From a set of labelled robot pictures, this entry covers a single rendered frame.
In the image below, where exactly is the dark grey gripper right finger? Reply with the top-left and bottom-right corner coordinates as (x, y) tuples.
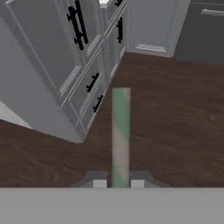
(129, 171), (172, 188)

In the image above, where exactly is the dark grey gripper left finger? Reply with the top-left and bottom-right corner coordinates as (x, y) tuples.
(70, 171), (109, 188)

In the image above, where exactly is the green and white striped straw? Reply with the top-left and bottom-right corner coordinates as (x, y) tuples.
(111, 87), (132, 188)

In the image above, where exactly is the grey drawer front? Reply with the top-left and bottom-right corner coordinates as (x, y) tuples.
(59, 47), (109, 116)
(73, 82), (111, 133)

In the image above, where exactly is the grey corner cupboard door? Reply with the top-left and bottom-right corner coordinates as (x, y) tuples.
(100, 6), (128, 86)

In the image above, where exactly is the narrow grey cupboard door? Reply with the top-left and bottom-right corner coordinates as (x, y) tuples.
(56, 0), (103, 65)

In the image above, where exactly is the large grey cupboard door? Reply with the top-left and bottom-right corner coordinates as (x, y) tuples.
(0, 0), (84, 98)

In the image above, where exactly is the dark grey appliance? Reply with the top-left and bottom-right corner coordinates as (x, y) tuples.
(172, 0), (224, 67)

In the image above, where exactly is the grey cabinet end panel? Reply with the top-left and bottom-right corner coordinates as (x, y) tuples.
(125, 0), (193, 59)

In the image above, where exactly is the short black drawer handle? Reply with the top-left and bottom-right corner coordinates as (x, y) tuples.
(92, 94), (105, 113)
(86, 72), (101, 94)

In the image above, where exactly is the long black door handle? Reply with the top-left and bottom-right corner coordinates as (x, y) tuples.
(73, 0), (89, 44)
(66, 5), (85, 51)

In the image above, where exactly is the silver appliance handle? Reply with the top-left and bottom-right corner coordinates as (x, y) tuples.
(200, 8), (224, 18)

